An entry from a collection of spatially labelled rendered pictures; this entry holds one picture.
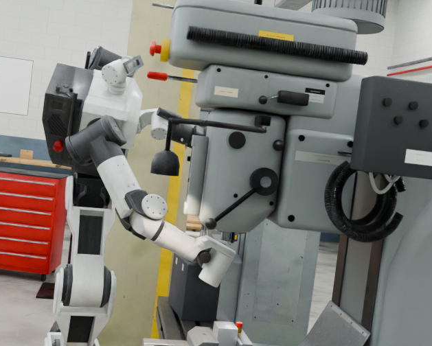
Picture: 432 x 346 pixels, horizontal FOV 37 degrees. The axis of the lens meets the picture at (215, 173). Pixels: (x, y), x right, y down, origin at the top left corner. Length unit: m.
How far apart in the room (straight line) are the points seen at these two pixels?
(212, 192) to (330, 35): 0.49
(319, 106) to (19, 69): 9.39
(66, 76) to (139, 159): 1.35
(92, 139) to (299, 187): 0.64
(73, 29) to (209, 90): 9.29
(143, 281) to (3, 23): 7.93
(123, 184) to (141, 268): 1.68
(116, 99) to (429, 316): 1.12
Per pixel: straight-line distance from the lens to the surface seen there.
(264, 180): 1.60
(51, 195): 6.20
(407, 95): 1.45
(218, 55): 1.58
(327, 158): 1.65
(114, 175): 1.85
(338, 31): 1.66
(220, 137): 1.62
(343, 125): 1.67
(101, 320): 2.28
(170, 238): 1.84
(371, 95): 1.42
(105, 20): 10.83
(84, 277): 2.20
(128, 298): 3.53
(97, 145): 1.89
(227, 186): 1.62
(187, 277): 2.12
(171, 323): 2.11
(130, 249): 3.47
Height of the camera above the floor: 1.55
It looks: 3 degrees down
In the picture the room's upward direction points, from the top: 7 degrees clockwise
